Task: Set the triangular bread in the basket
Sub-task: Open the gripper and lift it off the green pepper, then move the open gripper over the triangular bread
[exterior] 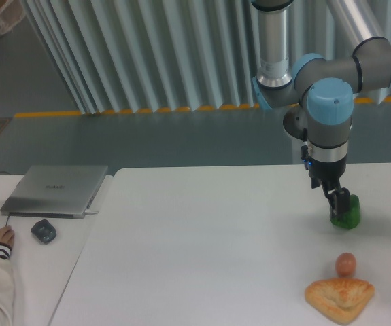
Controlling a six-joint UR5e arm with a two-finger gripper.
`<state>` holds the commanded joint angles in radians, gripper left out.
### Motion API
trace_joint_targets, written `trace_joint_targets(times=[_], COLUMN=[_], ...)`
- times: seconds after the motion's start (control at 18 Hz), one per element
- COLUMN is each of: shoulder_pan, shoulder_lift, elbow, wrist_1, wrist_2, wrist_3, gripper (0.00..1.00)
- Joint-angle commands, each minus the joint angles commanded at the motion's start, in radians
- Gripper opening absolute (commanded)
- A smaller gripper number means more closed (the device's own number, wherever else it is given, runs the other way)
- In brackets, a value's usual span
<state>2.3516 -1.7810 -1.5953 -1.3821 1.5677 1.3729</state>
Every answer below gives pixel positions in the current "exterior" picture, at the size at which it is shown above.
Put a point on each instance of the person's hand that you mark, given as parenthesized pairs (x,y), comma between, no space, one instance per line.
(7,236)

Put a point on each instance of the corrugated metal panel barrier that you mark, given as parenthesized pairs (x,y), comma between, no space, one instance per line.
(152,55)

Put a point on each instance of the green bell pepper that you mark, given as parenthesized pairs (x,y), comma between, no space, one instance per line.
(350,219)

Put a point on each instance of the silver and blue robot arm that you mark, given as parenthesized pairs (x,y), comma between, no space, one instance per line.
(324,90)

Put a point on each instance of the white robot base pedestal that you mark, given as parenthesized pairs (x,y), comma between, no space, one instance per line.
(294,124)

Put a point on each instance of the dark grey 3D mouse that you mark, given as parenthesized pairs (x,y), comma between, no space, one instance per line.
(44,231)

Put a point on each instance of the silver closed laptop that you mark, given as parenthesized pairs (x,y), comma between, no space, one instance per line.
(55,191)

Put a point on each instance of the brown egg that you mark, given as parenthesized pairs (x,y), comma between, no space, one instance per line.
(345,265)

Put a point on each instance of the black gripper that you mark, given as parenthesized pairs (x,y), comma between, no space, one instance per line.
(327,175)

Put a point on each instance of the triangular golden bread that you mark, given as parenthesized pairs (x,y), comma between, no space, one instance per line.
(340,299)

